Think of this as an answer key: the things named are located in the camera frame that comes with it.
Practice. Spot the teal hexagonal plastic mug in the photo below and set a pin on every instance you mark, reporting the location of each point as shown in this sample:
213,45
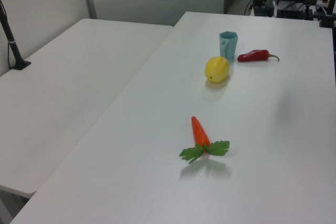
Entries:
231,47

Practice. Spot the orange toy carrot green leaves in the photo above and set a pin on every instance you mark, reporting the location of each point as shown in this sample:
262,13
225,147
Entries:
200,133

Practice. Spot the yellow striped toy melon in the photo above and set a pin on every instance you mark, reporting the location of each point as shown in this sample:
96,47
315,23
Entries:
216,69

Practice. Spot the red toy chili pepper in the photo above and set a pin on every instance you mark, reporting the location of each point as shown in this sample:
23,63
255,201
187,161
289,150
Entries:
253,55

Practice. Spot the black pole with square base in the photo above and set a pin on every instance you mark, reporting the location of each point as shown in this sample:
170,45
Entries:
13,45

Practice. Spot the black camera stand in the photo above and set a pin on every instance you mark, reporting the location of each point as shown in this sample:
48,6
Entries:
328,11

